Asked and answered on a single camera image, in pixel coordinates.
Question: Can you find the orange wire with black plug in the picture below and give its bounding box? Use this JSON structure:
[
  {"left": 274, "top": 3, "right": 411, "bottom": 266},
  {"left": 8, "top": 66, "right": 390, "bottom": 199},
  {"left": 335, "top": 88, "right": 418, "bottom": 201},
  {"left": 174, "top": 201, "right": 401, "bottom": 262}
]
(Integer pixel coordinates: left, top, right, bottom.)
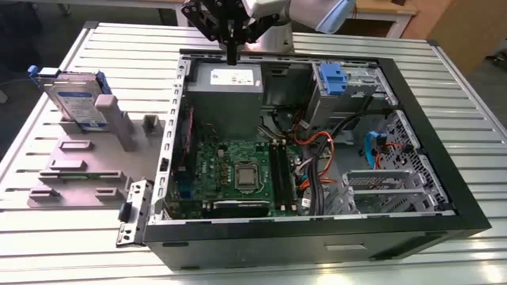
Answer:
[{"left": 375, "top": 142, "right": 411, "bottom": 170}]

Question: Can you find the black RAM slot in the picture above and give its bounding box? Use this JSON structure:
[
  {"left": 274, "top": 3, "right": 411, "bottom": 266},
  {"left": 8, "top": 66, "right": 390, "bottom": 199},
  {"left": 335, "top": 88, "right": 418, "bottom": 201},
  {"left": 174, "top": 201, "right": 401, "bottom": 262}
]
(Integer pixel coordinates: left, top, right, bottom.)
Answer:
[
  {"left": 278, "top": 139, "right": 298, "bottom": 212},
  {"left": 269, "top": 139, "right": 289, "bottom": 213}
]

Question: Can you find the wooden desk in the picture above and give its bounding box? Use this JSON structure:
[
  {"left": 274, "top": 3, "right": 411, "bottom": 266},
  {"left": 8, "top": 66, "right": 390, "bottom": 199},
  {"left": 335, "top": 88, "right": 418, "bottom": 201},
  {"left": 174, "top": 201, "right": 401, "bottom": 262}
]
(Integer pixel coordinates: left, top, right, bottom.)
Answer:
[{"left": 354, "top": 0, "right": 421, "bottom": 39}]

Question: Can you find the orange wire bundle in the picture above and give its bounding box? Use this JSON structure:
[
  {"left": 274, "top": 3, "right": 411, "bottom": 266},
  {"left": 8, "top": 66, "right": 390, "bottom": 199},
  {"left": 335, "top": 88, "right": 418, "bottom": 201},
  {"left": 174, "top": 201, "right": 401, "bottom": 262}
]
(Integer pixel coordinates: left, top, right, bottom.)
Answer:
[{"left": 293, "top": 109, "right": 338, "bottom": 191}]

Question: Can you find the black open PC case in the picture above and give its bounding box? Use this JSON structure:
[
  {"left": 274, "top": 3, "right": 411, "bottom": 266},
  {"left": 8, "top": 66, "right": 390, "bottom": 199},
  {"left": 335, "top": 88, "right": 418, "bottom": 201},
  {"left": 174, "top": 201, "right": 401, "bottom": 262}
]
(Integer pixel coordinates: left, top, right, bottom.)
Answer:
[{"left": 142, "top": 49, "right": 495, "bottom": 271}]

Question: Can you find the thin red wire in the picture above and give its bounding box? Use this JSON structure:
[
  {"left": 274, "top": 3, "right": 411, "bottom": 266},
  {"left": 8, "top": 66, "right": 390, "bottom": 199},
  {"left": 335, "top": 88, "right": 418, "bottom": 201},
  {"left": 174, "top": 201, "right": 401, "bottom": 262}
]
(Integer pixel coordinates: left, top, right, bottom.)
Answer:
[{"left": 178, "top": 106, "right": 196, "bottom": 172}]

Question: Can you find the hard disk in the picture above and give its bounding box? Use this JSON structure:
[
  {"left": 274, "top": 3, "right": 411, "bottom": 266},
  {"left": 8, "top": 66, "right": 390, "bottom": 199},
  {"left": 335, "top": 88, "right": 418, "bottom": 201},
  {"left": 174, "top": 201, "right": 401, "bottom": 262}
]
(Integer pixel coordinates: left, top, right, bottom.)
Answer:
[{"left": 27, "top": 66, "right": 115, "bottom": 134}]

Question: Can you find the wooden cabinet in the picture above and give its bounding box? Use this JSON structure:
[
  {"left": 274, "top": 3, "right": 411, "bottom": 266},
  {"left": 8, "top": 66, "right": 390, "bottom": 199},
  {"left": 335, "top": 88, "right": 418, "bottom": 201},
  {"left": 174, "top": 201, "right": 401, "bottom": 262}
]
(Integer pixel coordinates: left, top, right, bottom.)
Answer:
[{"left": 399, "top": 0, "right": 507, "bottom": 77}]

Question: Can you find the CPU socket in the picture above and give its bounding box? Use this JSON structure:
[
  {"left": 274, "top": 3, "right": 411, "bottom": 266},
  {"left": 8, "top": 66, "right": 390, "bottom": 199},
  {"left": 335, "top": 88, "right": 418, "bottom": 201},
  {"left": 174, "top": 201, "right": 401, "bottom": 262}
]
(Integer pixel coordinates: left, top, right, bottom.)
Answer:
[{"left": 231, "top": 161, "right": 265, "bottom": 194}]

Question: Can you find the green motherboard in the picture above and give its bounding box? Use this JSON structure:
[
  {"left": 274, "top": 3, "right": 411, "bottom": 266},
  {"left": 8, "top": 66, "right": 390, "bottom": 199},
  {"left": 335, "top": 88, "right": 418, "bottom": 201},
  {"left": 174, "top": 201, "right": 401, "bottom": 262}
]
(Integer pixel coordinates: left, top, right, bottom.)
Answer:
[{"left": 166, "top": 140, "right": 314, "bottom": 219}]

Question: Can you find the silver optical drive bay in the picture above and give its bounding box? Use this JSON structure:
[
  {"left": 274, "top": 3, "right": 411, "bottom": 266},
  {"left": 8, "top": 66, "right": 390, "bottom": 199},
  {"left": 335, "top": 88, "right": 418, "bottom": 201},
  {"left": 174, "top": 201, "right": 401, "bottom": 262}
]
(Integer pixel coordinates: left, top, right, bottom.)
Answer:
[{"left": 307, "top": 61, "right": 399, "bottom": 128}]

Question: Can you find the grey power supply unit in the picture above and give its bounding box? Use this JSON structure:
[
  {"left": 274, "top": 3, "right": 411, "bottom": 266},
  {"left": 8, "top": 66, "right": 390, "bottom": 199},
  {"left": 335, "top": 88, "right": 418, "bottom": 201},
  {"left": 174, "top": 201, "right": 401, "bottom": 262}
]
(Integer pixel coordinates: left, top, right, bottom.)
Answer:
[{"left": 184, "top": 62, "right": 266, "bottom": 142}]

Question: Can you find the yellow black wire bundle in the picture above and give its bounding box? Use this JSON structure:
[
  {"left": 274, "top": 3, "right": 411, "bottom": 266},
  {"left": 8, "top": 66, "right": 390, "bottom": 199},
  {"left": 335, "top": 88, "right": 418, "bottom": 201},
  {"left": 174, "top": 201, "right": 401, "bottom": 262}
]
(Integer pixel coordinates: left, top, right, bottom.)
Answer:
[{"left": 257, "top": 123, "right": 287, "bottom": 140}]

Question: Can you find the black graphics card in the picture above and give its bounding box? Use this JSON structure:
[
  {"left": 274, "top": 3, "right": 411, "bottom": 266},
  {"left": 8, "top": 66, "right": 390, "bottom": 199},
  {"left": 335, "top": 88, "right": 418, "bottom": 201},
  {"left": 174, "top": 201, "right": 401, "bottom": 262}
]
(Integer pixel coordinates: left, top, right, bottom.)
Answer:
[{"left": 202, "top": 199, "right": 273, "bottom": 219}]

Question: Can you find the blue data wire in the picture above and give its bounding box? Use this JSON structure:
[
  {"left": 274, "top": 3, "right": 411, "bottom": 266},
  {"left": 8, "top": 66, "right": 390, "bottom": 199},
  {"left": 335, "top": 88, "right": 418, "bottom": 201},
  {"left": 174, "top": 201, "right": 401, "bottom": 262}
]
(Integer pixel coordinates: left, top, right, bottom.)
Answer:
[{"left": 358, "top": 129, "right": 391, "bottom": 170}]

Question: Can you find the green RAM stick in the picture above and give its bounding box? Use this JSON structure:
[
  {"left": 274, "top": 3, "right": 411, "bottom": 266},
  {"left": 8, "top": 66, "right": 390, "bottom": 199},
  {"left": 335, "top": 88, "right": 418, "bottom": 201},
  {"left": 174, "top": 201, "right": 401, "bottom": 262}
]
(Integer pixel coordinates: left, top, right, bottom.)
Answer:
[{"left": 58, "top": 174, "right": 99, "bottom": 181}]

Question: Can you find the silver card retention bracket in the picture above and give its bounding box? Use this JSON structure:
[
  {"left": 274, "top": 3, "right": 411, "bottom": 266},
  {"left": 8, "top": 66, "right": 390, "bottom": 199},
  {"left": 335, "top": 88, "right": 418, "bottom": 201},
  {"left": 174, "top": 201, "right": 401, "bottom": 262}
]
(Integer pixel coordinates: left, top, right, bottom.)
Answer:
[{"left": 115, "top": 178, "right": 156, "bottom": 249}]

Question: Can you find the grey parts rack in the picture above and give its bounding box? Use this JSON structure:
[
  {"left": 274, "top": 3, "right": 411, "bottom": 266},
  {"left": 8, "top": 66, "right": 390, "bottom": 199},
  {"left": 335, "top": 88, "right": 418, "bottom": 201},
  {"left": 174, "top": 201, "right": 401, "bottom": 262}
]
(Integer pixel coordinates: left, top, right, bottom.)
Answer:
[{"left": 26, "top": 94, "right": 167, "bottom": 208}]

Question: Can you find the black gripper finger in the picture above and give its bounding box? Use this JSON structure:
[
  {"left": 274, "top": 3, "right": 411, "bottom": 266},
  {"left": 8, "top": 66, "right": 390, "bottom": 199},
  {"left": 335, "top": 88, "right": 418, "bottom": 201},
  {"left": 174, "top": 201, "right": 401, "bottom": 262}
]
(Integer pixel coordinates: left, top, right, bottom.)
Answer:
[
  {"left": 180, "top": 0, "right": 235, "bottom": 65},
  {"left": 234, "top": 14, "right": 279, "bottom": 65}
]

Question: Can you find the silver CPU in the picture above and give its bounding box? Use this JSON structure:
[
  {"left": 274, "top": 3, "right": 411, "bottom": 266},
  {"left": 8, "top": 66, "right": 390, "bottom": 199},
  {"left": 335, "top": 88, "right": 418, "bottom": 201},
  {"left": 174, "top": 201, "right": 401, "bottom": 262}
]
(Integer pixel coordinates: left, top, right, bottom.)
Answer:
[{"left": 236, "top": 169, "right": 259, "bottom": 185}]

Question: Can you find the thick black cable bundle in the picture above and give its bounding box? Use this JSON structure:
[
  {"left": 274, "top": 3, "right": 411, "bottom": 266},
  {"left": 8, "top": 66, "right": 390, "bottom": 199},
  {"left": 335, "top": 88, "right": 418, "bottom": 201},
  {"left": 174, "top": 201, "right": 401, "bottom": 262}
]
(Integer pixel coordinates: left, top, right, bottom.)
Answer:
[{"left": 307, "top": 109, "right": 397, "bottom": 215}]

